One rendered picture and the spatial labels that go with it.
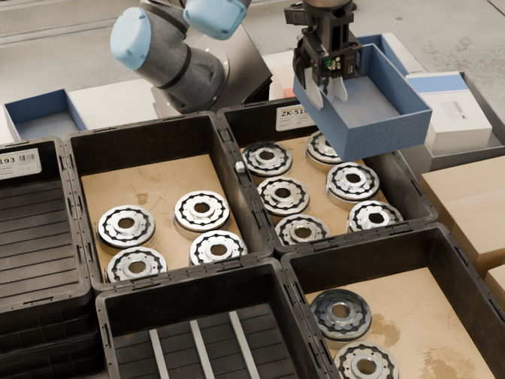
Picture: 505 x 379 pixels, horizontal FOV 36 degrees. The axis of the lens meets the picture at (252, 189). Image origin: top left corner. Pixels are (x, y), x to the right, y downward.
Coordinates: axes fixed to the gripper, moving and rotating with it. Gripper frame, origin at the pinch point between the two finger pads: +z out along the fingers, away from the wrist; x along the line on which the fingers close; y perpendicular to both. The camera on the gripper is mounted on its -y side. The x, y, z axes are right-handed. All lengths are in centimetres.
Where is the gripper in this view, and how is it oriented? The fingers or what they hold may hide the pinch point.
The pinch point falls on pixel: (320, 98)
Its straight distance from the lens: 127.3
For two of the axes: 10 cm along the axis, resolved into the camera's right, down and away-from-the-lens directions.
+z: 0.5, 7.0, 7.1
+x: 9.4, -2.7, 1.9
